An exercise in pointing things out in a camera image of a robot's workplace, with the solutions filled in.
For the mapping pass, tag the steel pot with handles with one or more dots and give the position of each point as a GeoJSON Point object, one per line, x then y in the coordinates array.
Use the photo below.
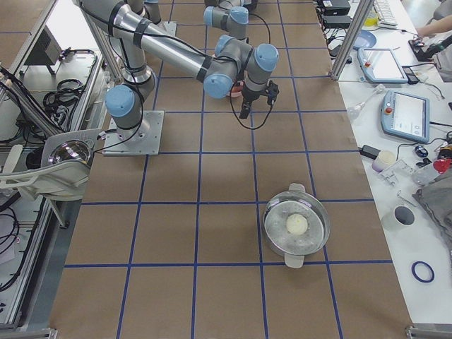
{"type": "Point", "coordinates": [294, 248]}

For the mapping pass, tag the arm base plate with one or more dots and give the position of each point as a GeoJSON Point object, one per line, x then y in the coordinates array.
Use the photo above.
{"type": "Point", "coordinates": [144, 140]}

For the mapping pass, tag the white bun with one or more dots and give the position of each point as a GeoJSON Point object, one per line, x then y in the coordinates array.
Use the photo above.
{"type": "Point", "coordinates": [296, 224]}

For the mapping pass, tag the teach pendant near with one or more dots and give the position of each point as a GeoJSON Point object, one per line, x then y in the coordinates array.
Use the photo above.
{"type": "Point", "coordinates": [405, 116]}

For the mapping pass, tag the steel bowl on chair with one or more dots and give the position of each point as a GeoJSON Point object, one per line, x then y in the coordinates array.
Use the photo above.
{"type": "Point", "coordinates": [70, 150]}

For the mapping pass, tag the blue plate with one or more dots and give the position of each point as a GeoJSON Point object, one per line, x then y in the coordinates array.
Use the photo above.
{"type": "Point", "coordinates": [365, 39]}

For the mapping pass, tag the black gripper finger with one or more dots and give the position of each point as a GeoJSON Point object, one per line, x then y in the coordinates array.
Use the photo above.
{"type": "Point", "coordinates": [245, 109]}

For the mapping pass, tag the black power adapter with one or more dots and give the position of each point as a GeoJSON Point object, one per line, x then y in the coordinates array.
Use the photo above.
{"type": "Point", "coordinates": [369, 152]}

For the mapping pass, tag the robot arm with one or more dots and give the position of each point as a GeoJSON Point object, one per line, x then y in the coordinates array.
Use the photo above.
{"type": "Point", "coordinates": [136, 24]}
{"type": "Point", "coordinates": [231, 16]}

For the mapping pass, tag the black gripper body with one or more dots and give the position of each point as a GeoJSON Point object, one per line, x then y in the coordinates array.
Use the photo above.
{"type": "Point", "coordinates": [249, 95]}

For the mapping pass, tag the white cup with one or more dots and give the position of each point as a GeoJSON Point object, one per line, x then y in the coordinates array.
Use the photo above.
{"type": "Point", "coordinates": [398, 218]}

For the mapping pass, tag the aluminium frame post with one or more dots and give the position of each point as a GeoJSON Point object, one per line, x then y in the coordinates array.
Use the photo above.
{"type": "Point", "coordinates": [358, 19]}

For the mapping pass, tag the small pink bowl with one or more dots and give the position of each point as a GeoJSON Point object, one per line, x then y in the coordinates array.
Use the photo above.
{"type": "Point", "coordinates": [236, 90]}

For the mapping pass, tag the teach pendant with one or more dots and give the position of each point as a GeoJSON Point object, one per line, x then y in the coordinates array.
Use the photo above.
{"type": "Point", "coordinates": [405, 116]}
{"type": "Point", "coordinates": [381, 66]}

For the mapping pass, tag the teach pendant far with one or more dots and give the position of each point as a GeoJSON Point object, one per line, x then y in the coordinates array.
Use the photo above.
{"type": "Point", "coordinates": [381, 66]}

